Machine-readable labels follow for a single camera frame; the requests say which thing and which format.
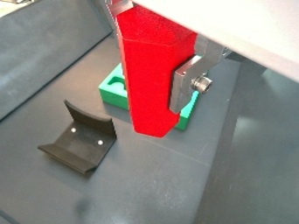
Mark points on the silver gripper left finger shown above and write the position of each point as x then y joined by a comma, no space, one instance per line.
117,7

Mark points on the red hexagonal prism block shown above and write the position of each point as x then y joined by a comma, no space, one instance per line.
155,45

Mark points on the black curved plastic bracket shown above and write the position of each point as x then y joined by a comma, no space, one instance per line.
85,142

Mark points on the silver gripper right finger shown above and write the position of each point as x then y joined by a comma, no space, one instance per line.
190,75

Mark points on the green shape sorting board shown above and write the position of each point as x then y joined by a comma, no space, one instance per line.
113,89

